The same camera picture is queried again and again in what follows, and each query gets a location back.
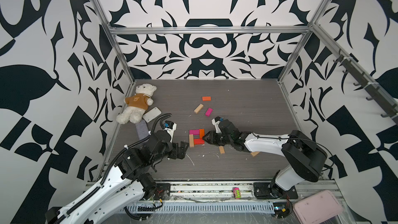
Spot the red block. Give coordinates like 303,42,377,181
194,139,205,145

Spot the green circuit board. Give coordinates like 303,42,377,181
273,201,293,219

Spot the white teddy bear brown shirt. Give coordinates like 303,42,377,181
116,84,157,124

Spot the magenta block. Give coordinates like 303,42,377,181
205,108,213,117
189,129,200,135

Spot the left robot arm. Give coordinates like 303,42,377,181
46,129,190,224

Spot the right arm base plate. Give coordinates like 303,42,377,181
253,183,299,200

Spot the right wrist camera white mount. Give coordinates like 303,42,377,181
211,117,223,133

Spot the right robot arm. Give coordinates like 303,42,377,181
203,128,327,194

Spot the orange block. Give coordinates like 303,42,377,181
200,129,205,139
202,96,211,102

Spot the white rectangular case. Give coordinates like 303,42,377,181
143,107,162,123

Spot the wall hook rail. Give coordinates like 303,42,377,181
333,55,398,125

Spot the grey cylindrical pouch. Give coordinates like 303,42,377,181
135,119,150,141

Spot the white cable duct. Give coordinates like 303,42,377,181
127,202,275,214

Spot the pink tray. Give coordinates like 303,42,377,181
293,190,343,224

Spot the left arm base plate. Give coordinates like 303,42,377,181
149,183,171,201

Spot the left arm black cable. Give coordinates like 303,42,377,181
52,113,173,224

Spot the natural wood block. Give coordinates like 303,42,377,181
251,151,260,157
219,146,225,154
189,134,194,147
194,104,204,114

